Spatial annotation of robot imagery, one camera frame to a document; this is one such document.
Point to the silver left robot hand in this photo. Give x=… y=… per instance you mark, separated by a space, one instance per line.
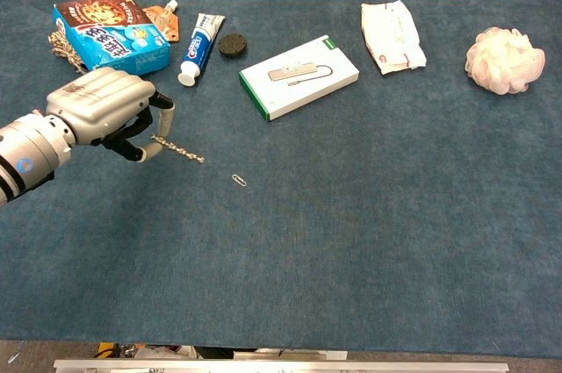
x=103 y=105

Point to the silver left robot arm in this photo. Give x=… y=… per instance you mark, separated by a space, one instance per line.
x=26 y=151

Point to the blue cookie box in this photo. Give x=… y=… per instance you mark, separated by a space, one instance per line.
x=112 y=35

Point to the orange spouted drink pouch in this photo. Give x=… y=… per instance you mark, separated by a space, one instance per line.
x=163 y=17

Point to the blue white toothpaste tube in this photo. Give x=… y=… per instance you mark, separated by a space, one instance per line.
x=199 y=48

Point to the black round disc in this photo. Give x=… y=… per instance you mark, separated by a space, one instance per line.
x=233 y=45

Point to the silver paper clip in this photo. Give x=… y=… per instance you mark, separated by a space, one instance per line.
x=239 y=180

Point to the white green usb hub box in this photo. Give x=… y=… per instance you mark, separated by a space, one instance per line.
x=298 y=76

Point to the blue table cloth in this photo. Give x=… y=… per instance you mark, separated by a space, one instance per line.
x=307 y=215

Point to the white wet wipes pack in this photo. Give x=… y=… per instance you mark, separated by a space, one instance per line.
x=393 y=35

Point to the pink mesh bath sponge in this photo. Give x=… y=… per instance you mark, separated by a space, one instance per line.
x=505 y=59

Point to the aluminium frame rail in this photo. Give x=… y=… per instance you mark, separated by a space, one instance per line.
x=281 y=366

